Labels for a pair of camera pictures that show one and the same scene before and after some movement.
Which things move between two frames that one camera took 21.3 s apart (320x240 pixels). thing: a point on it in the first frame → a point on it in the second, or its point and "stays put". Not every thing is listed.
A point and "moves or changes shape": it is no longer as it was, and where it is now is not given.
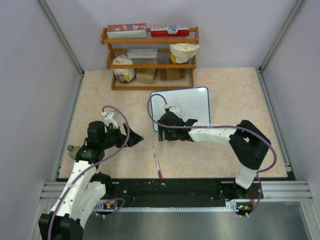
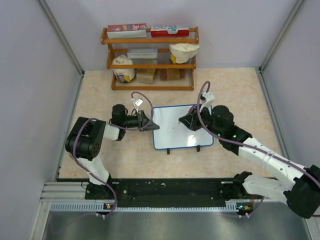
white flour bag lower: [124, 75] stays put
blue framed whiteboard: [194, 103] moves or changes shape
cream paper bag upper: [181, 53] stays put
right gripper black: [167, 136] → [191, 120]
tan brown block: [145, 75] stays put
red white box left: [126, 30] stays put
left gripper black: [122, 137] → [142, 119]
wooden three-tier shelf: [151, 63] stays put
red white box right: [168, 31] stays put
